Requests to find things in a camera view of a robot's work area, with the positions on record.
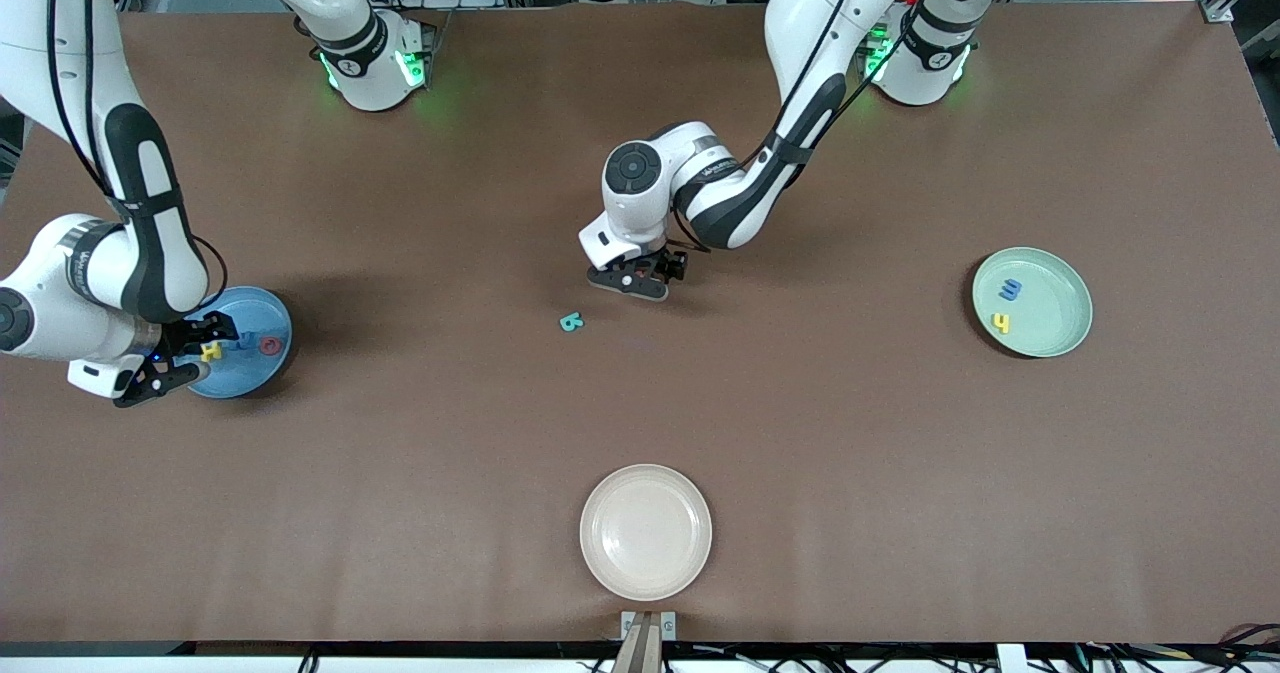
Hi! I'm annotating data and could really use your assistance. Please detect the blue plate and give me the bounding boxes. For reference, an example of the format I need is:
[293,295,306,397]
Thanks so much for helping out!
[184,286,294,400]

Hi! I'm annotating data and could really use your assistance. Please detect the beige plate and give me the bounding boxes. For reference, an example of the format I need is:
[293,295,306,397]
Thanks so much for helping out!
[579,464,714,602]

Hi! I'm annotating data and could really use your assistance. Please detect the green plate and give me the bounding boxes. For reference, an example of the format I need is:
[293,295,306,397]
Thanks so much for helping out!
[972,246,1094,359]

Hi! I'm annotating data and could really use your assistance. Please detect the brown table mat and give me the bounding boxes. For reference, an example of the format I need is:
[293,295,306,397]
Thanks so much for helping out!
[0,1,1280,646]

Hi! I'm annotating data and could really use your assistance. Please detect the metal table bracket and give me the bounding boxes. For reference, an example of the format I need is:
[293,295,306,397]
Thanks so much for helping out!
[620,610,677,644]

